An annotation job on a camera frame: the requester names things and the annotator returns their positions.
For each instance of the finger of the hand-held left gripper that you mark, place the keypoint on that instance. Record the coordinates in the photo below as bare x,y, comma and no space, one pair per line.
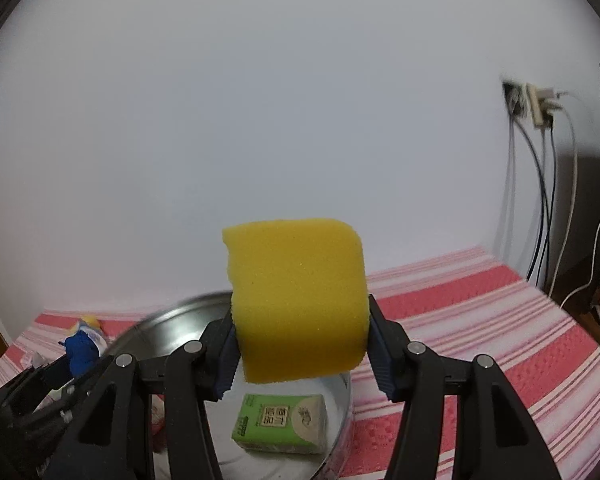
55,372

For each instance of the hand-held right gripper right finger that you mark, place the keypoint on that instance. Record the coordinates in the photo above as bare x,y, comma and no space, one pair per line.
380,357

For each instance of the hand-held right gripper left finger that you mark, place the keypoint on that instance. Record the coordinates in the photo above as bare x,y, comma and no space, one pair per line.
227,357

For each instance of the blue cloth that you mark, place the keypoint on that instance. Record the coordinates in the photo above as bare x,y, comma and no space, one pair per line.
82,352

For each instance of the round metal tin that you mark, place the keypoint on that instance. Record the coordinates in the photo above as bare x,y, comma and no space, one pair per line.
180,322

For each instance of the green tissue pack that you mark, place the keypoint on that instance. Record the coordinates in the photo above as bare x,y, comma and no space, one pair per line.
280,422

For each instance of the yellow sponge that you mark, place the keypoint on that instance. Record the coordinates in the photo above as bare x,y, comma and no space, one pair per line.
300,300

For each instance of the white tube with yellow cap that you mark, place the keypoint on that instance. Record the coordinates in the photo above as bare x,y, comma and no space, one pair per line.
97,337

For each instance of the white red packet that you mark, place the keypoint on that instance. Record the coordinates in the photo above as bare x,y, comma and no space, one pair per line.
158,412

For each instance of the red striped cloth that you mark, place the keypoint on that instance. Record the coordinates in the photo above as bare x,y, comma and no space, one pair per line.
480,335

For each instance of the wall socket with plugs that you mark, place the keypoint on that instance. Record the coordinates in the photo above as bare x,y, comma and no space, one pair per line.
539,105

